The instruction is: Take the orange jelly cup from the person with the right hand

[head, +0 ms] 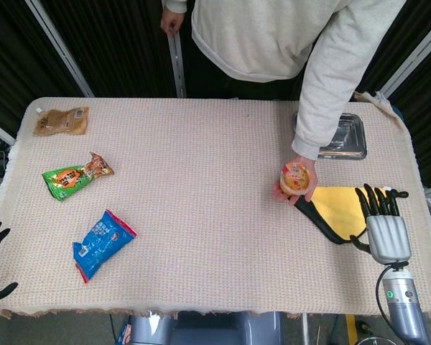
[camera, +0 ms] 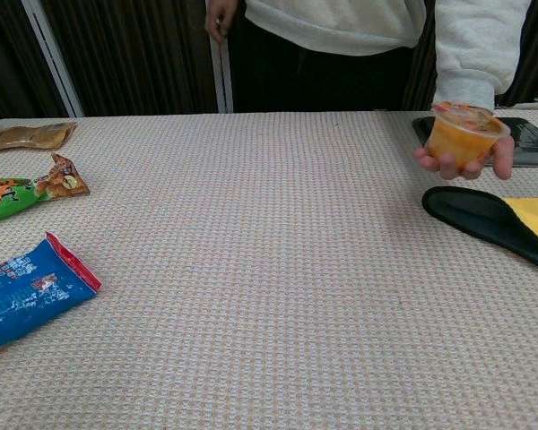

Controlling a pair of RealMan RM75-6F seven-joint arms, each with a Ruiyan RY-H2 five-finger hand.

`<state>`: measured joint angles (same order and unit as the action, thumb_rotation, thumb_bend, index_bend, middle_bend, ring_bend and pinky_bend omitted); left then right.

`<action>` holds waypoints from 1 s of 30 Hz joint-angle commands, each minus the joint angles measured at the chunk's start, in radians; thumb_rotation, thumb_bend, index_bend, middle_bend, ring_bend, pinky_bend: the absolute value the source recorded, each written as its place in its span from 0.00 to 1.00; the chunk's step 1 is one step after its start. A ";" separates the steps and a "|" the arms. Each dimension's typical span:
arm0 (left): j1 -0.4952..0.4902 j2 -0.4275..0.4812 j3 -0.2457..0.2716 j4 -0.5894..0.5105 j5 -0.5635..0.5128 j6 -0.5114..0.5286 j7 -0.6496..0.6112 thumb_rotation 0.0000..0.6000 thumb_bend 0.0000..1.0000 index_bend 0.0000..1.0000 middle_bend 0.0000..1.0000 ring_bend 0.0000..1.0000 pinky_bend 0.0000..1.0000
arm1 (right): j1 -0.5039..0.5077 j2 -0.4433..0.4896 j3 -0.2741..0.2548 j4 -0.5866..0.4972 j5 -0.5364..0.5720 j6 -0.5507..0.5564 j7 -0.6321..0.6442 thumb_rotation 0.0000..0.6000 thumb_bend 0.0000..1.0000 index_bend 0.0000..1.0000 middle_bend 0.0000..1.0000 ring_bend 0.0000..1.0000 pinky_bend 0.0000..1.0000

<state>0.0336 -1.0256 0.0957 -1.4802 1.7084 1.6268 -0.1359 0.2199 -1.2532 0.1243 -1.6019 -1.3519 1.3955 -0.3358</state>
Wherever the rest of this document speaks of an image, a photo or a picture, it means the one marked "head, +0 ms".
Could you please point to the green orange snack packet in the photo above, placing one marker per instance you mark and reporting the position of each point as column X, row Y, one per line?
column 75, row 176

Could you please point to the person's grey sleeve forearm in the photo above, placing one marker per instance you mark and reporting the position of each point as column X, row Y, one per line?
column 330, row 72

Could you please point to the beige woven tablecloth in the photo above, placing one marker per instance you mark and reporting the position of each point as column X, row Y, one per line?
column 208, row 201

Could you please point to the person's hand at side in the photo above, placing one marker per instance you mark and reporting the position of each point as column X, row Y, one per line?
column 171, row 22

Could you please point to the person's open hand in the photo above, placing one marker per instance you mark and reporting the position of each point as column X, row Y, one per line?
column 297, row 187

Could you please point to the metal slotted rail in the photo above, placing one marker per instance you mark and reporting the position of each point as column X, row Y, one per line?
column 176, row 64

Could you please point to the brown snack packet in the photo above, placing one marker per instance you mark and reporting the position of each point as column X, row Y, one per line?
column 61, row 121

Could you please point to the blue snack packet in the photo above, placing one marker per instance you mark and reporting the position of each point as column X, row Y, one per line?
column 102, row 244

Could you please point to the yellow cloth with black edge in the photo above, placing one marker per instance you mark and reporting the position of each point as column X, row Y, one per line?
column 339, row 212

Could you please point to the robot base grey blue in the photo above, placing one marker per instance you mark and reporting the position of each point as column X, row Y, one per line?
column 204, row 328

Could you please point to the orange jelly cup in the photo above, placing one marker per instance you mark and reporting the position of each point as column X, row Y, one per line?
column 294, row 178

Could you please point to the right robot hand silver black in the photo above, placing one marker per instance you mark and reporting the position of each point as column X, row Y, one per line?
column 388, row 235

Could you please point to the person's grey sweatshirt torso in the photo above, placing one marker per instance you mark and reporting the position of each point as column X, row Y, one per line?
column 253, row 37

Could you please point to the metal tray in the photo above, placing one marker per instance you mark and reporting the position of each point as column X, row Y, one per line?
column 348, row 136

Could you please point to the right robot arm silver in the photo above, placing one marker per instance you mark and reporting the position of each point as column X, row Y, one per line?
column 404, row 303

